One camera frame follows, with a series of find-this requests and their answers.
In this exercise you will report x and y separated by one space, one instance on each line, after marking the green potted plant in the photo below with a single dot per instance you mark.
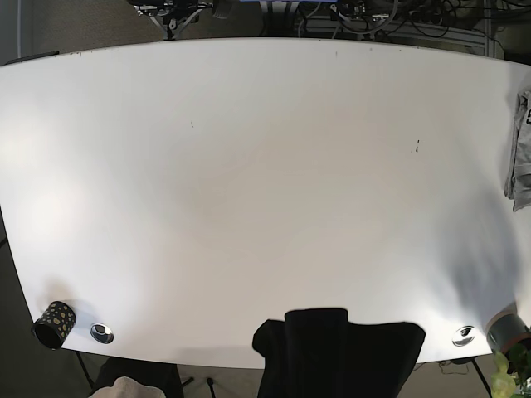
512 375

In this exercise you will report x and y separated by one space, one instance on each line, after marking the silver table grommet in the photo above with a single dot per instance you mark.
464 336
101 333

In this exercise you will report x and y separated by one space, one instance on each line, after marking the grey plant pot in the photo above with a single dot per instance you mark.
506 330

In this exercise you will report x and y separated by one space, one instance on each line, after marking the black printed T-shirt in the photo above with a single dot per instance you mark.
318 353

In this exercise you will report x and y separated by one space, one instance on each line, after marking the right silver table grommet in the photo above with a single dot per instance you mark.
464 336

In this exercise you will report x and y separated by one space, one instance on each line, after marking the light grey printed T-shirt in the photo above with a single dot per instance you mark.
517 183

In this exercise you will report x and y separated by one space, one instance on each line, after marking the black dotted cup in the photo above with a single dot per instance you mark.
52 328

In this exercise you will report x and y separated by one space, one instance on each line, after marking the left silver table grommet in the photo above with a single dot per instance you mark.
101 333

